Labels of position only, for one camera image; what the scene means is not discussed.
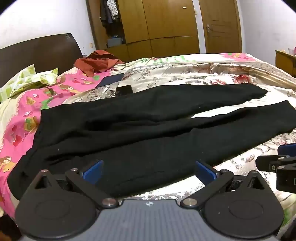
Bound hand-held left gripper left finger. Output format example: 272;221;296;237
22;160;119;208

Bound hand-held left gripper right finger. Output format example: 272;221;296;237
180;160;274;208

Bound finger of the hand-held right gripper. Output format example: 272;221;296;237
277;143;296;156
255;155;296;172

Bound black pants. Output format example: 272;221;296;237
7;84;295;201

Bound black phone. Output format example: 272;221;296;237
115;85;134;97

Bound wooden side cabinet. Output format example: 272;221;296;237
275;49;296;75

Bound dark blue notebook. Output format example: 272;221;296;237
95;74;125;88

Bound pink cartoon blanket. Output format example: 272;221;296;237
0;53;256;218

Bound silver floral bedspread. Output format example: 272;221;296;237
62;53;296;232

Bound red-brown garment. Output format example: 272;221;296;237
73;49;125;77

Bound green patterned pillow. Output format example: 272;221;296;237
0;64;59;103

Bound blue storage box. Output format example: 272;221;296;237
107;37;123;48

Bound dark brown headboard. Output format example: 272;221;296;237
0;33;84;90

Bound wooden door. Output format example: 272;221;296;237
199;0;243;54

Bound hanging dark clothes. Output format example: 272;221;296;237
100;0;122;35

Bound wooden wardrobe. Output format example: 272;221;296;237
86;0;200;63

